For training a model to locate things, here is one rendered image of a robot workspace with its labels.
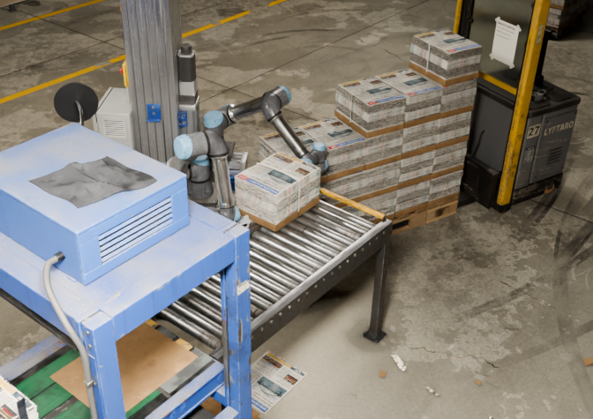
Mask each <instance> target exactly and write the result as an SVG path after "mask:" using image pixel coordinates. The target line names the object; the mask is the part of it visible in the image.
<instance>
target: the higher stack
mask: <svg viewBox="0 0 593 419"><path fill-rule="evenodd" d="M412 39H413V40H412V43H411V53H410V54H411V55H410V61H411V62H412V63H413V64H415V65H417V66H419V67H421V68H423V69H425V70H426V72H427V71H429V72H431V73H433V74H434V75H436V76H438V77H440V78H442V79H444V80H449V79H455V78H459V77H462V76H466V75H470V74H473V73H477V72H478V71H480V70H479V68H480V66H479V65H480V56H481V53H482V46H481V45H479V44H477V43H475V42H473V41H470V40H468V39H464V37H461V36H460V35H458V34H455V33H453V32H451V31H448V30H446V29H444V30H438V31H433V32H429V33H425V34H418V35H414V36H413V38H412ZM409 70H411V71H413V72H415V73H417V74H419V75H420V76H422V77H424V78H426V79H428V80H430V81H431V82H433V83H435V84H437V85H438V86H441V87H442V88H444V89H443V91H442V93H443V94H442V97H441V101H440V104H441V105H440V110H439V112H440V113H444V112H447V111H450V110H454V109H458V108H464V107H467V106H470V105H473V103H474V99H475V98H474V97H475V95H476V91H477V80H476V79H472V80H468V81H464V82H461V83H458V84H454V85H451V86H442V85H441V84H439V83H437V82H436V81H434V80H432V79H429V78H427V77H426V76H425V75H423V74H421V73H419V72H417V71H415V70H413V69H411V68H410V69H409ZM470 119H471V111H468V112H464V113H461V114H458V115H454V116H449V117H445V118H442V119H438V120H439V121H438V125H437V126H438V128H437V133H436V134H437V135H438V136H437V142H436V144H437V145H438V144H440V143H443V142H446V141H449V140H452V139H456V138H461V137H464V136H468V135H469V128H470V126H469V123H470ZM466 145H467V141H464V142H461V143H458V144H455V145H451V146H446V147H443V148H440V149H437V150H434V151H435V154H434V159H433V168H432V173H436V172H440V171H442V170H445V169H449V168H453V167H456V166H460V165H462V164H463V163H464V161H465V160H464V159H465V158H464V157H465V155H466V149H467V148H466V147H467V146H466ZM462 175H463V170H462V169H461V170H458V171H455V172H453V173H450V174H446V175H443V176H439V177H436V178H433V179H431V180H430V192H429V198H428V201H429V202H431V201H433V200H435V199H438V198H443V197H445V196H448V195H451V194H455V193H457V192H459V190H460V186H461V179H462ZM457 204H458V197H457V198H452V199H449V200H447V201H444V202H441V203H438V204H437V205H434V206H429V207H426V210H427V214H426V220H425V224H427V223H429V222H432V221H436V220H439V219H442V218H445V217H447V216H449V215H452V214H455V213H456V209H457Z"/></svg>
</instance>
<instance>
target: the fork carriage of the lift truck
mask: <svg viewBox="0 0 593 419"><path fill-rule="evenodd" d="M464 158H465V159H464V160H465V161H464V167H463V175H462V179H461V186H460V191H462V192H467V193H469V194H470V195H472V196H473V197H474V198H475V201H476V202H478V203H479V204H481V205H482V206H484V207H486V208H487V209H488V207H492V204H493V199H494V194H495V190H496V185H497V180H498V175H499V172H498V171H496V170H495V169H493V168H491V167H489V166H488V165H486V164H485V163H483V162H481V161H480V160H479V159H477V158H475V157H474V156H472V155H471V154H469V153H467V152H466V155H465V157H464Z"/></svg>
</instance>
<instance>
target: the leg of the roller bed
mask: <svg viewBox="0 0 593 419"><path fill-rule="evenodd" d="M389 247H390V241H389V242H388V243H386V244H385V245H384V246H383V247H381V248H380V249H379V250H378V251H377V258H376V267H375V276H374V287H373V295H372V313H371V322H370V331H369V334H370V336H372V337H374V338H377V337H378V336H380V335H381V334H380V329H381V320H382V312H383V304H384V295H385V287H386V279H387V263H388V255H389ZM374 338H373V339H374Z"/></svg>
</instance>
